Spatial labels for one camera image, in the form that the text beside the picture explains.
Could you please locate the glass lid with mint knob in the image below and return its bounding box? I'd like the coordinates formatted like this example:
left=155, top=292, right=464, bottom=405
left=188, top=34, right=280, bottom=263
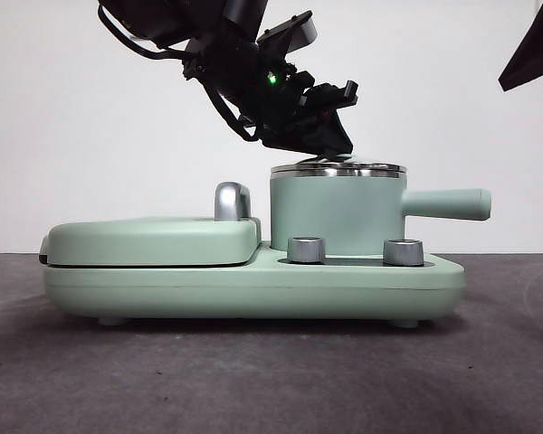
left=271, top=151, right=406, bottom=178

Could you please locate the mint green steamer pot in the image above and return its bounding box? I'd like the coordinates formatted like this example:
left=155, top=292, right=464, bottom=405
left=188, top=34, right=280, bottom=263
left=269, top=171, right=493, bottom=254

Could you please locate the silver control knob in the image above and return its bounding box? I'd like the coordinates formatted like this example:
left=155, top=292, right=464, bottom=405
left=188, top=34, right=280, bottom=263
left=287, top=236, right=326, bottom=264
left=382, top=238, right=424, bottom=267

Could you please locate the mint green breakfast machine base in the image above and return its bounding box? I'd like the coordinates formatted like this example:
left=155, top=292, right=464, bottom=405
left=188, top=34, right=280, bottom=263
left=42, top=239, right=466, bottom=327

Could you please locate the mint green griddle cover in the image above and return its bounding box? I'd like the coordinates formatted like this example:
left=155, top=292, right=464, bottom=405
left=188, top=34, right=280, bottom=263
left=39, top=215, right=263, bottom=268

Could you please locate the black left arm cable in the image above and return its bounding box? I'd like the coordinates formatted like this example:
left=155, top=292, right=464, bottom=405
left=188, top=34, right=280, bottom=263
left=197, top=75, right=260, bottom=143
left=97, top=2, right=187, bottom=61

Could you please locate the chrome cover handle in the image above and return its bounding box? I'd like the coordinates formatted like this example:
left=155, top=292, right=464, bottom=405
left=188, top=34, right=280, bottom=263
left=214, top=181, right=254, bottom=222

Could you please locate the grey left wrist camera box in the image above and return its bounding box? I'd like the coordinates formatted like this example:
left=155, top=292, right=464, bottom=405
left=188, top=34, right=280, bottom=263
left=258, top=12, right=319, bottom=54

